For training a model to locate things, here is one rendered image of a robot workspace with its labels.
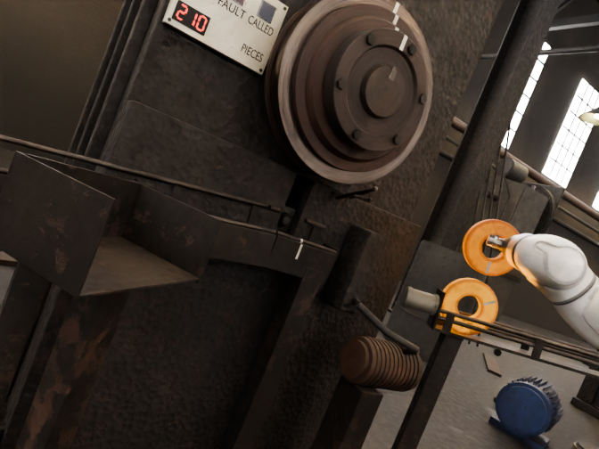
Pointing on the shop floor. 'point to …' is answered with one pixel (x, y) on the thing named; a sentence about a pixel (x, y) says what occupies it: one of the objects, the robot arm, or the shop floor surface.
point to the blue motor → (528, 411)
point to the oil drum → (422, 277)
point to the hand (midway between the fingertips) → (495, 241)
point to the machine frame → (137, 410)
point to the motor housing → (365, 389)
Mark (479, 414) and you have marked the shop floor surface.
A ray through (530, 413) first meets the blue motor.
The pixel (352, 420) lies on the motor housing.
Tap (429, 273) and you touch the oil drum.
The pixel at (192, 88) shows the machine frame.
